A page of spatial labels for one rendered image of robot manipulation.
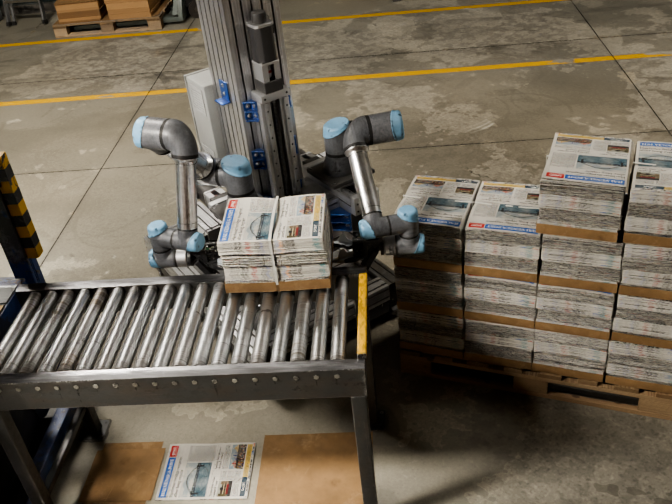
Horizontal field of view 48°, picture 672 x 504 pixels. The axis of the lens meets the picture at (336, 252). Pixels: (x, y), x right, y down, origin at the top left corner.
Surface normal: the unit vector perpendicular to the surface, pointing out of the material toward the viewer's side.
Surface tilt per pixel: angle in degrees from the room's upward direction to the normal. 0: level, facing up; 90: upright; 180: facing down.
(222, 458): 1
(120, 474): 0
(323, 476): 0
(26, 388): 90
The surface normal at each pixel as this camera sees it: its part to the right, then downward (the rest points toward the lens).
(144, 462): -0.10, -0.82
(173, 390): -0.04, 0.57
